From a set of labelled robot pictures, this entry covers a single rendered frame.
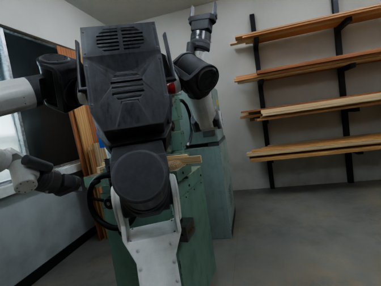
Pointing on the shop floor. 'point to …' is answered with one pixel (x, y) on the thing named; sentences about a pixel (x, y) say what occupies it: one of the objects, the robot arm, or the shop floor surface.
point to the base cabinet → (114, 238)
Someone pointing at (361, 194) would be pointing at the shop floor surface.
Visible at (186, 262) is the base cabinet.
